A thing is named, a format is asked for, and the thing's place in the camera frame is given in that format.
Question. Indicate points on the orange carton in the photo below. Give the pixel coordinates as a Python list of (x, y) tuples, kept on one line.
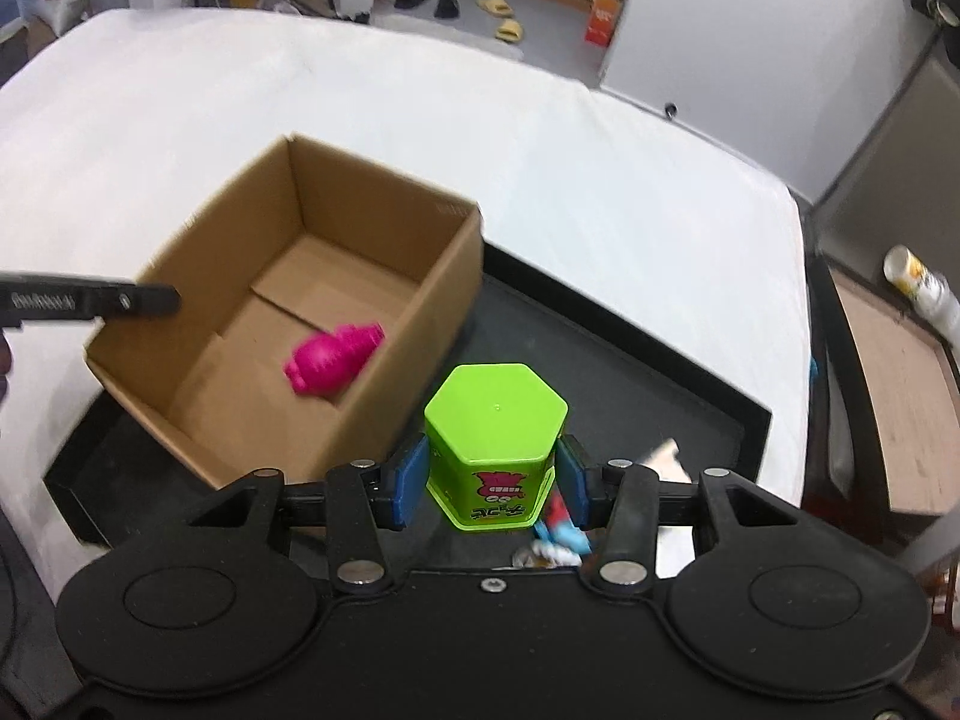
[(604, 15)]

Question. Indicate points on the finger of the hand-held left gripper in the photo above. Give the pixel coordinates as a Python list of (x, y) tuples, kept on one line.
[(75, 301)]

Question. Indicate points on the small blue white toy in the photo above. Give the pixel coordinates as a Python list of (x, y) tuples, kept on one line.
[(564, 534)]

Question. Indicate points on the yellow slipper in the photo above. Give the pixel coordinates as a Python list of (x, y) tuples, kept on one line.
[(510, 31), (496, 5)]

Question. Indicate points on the white cabinet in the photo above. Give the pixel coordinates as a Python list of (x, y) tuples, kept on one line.
[(750, 37)]

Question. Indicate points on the pink plastic toy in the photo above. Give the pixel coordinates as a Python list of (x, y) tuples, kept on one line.
[(330, 361)]

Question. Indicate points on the green hexagonal container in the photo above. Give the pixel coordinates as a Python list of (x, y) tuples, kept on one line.
[(491, 420)]

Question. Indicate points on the brown cardboard box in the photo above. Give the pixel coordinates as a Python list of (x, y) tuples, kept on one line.
[(225, 225)]

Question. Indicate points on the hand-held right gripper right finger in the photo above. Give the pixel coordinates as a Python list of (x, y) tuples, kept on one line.
[(568, 484)]

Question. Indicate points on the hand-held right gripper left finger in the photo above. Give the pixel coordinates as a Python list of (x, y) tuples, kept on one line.
[(409, 484)]

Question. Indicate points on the wooden bedside table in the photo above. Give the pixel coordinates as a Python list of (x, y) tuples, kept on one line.
[(892, 390)]

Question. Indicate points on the white sack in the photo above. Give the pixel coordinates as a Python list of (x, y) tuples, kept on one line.
[(60, 9)]

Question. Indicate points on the black tray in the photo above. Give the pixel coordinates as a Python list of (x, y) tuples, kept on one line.
[(637, 405)]

